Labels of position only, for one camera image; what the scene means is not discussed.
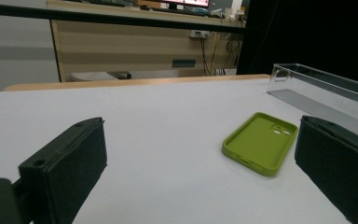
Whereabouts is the white power strip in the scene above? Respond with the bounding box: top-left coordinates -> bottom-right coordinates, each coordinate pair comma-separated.
188,29 -> 212,40

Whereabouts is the dark desk label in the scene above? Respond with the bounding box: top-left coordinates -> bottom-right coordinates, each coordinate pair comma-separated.
171,59 -> 197,69

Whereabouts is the wooden desk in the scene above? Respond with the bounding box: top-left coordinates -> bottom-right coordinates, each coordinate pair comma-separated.
46,0 -> 247,83

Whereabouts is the clear plastic container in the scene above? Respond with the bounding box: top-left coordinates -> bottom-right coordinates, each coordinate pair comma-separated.
266,63 -> 358,145

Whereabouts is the wooden table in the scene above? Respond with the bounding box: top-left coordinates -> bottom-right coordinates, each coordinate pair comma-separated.
4,74 -> 272,92

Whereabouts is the white table board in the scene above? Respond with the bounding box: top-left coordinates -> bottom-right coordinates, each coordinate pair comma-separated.
0,77 -> 358,224

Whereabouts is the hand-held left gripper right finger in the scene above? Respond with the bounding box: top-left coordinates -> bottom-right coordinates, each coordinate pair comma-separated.
294,115 -> 358,224

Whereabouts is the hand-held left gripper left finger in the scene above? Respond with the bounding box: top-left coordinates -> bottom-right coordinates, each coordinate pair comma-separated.
18,117 -> 108,224

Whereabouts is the black curtain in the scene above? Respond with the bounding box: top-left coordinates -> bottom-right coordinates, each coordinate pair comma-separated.
236,0 -> 358,88

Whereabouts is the computer monitor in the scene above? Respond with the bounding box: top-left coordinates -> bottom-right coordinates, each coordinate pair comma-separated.
159,0 -> 212,11

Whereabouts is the grey object under desk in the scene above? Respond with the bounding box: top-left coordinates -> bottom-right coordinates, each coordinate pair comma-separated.
69,71 -> 132,83

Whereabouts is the black frame bar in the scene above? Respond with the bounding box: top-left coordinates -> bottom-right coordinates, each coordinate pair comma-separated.
0,2 -> 246,35

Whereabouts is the bundle of desk cables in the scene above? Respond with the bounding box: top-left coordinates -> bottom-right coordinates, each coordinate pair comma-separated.
198,32 -> 244,77

